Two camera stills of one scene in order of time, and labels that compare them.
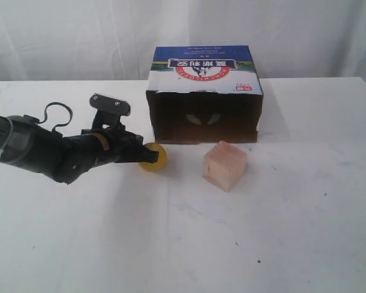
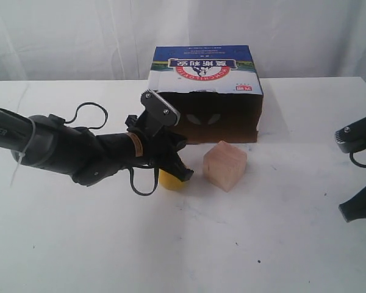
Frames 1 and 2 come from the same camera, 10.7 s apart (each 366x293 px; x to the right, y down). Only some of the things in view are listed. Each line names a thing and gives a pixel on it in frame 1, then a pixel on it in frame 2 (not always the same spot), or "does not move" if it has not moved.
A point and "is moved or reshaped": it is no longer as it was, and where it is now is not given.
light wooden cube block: x=223 y=165 does not move
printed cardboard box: x=205 y=94 does not move
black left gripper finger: x=135 y=151 → x=176 y=166
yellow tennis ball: x=162 y=157 is moved or reshaped
